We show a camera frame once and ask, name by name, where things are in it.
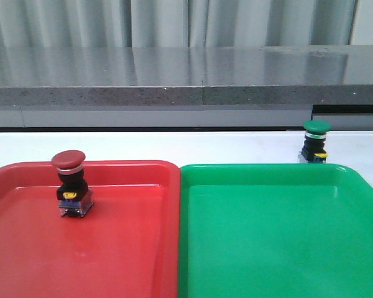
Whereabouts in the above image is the red mushroom push button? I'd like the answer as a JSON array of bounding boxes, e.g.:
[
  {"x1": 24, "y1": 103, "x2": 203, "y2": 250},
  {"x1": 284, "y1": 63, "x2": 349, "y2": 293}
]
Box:
[{"x1": 51, "y1": 150, "x2": 94, "y2": 218}]

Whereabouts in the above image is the green mushroom push button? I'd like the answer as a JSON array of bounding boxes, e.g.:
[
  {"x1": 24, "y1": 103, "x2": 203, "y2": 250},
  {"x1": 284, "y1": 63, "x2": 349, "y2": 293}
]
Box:
[{"x1": 298, "y1": 120, "x2": 331, "y2": 163}]

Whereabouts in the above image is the white pleated curtain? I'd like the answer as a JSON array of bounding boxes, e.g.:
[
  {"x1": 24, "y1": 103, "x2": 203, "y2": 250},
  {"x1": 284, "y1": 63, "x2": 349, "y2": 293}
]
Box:
[{"x1": 0, "y1": 1, "x2": 357, "y2": 48}]

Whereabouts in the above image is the grey stone countertop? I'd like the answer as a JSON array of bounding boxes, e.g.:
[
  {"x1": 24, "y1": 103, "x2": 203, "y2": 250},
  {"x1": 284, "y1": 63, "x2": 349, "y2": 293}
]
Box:
[{"x1": 0, "y1": 45, "x2": 373, "y2": 131}]

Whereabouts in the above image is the green plastic tray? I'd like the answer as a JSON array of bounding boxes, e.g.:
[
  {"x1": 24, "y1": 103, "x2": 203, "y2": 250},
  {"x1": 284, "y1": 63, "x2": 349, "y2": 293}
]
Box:
[{"x1": 178, "y1": 164, "x2": 373, "y2": 297}]

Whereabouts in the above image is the red plastic tray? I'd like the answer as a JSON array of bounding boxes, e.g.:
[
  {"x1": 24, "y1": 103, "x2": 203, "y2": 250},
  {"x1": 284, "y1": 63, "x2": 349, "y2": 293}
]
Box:
[{"x1": 0, "y1": 161, "x2": 180, "y2": 297}]

